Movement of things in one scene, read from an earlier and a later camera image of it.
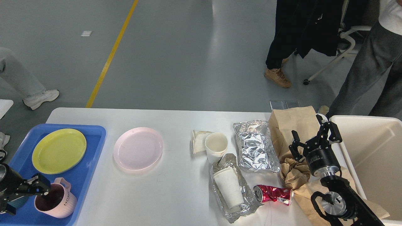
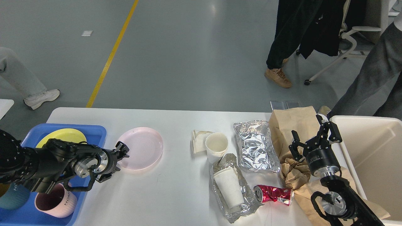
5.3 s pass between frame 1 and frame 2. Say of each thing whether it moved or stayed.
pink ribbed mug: stayed
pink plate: stayed
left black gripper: moved
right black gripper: stayed
